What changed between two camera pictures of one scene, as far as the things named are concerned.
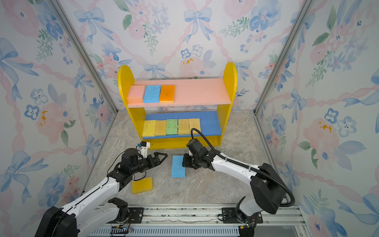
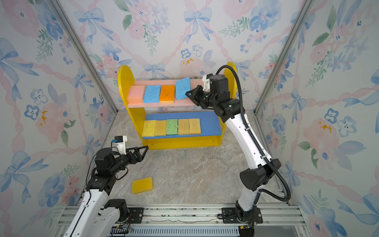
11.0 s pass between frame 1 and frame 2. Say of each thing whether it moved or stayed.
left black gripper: moved
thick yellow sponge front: stayed
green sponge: stayed
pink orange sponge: stayed
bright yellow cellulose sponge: stayed
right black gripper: moved
